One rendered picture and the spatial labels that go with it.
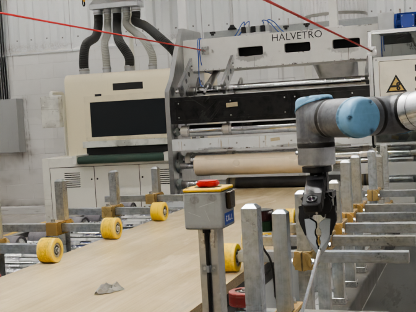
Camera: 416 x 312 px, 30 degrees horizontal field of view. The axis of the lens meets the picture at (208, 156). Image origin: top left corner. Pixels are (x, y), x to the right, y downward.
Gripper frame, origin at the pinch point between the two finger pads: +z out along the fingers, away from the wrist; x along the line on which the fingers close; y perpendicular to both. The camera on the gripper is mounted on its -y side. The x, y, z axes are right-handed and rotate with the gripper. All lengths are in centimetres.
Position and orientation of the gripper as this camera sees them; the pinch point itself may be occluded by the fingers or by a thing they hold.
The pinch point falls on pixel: (319, 250)
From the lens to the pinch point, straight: 189.4
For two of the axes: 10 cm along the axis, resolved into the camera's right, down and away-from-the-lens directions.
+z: 0.6, 10.0, 0.5
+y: 3.2, -0.7, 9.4
